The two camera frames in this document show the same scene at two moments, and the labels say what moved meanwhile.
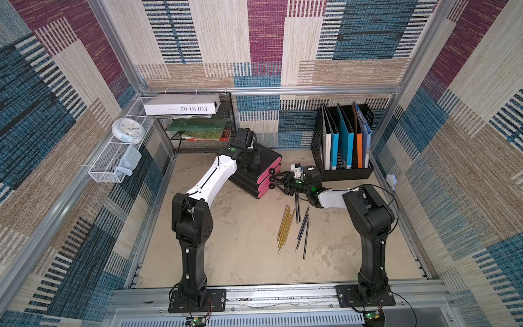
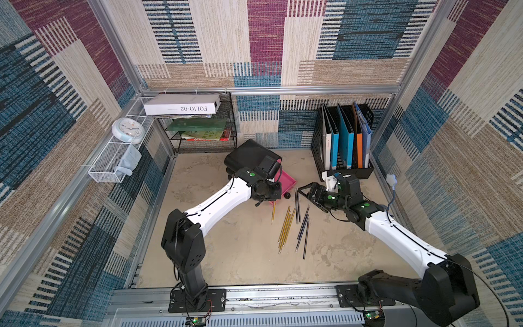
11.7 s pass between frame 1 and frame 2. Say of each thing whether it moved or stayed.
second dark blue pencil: stayed
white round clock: stayed
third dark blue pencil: stayed
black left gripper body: moved
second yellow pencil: stayed
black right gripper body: moved
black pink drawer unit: moved
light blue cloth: stayed
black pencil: stayed
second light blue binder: stayed
